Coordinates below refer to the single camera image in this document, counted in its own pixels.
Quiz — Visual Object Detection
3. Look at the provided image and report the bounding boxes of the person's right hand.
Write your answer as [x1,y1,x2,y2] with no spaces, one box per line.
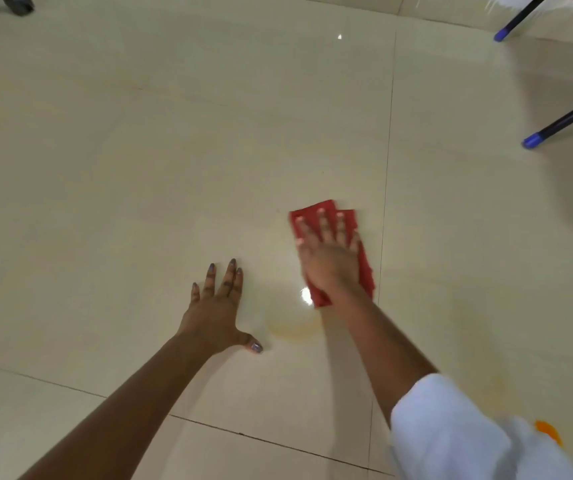
[295,208,368,299]

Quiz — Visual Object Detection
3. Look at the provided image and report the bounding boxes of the person's left hand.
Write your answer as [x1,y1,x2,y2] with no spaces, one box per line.
[176,258,264,357]

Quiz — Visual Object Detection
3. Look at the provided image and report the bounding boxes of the red cleaning cloth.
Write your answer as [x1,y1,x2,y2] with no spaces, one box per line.
[289,199,376,309]

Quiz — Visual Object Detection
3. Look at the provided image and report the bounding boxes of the orange liquid spill drops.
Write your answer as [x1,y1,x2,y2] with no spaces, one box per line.
[534,419,565,449]

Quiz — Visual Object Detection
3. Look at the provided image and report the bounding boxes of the person's left forearm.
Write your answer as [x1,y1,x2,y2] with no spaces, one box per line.
[18,332,213,480]

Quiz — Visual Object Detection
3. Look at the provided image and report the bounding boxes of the person's right forearm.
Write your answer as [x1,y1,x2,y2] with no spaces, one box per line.
[326,284,440,428]

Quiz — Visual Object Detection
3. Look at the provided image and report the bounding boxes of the cream tiled floor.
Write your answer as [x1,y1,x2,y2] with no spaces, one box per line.
[0,0,573,480]

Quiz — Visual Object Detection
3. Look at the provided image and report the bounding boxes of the black chair caster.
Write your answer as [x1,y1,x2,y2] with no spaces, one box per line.
[0,0,35,17]

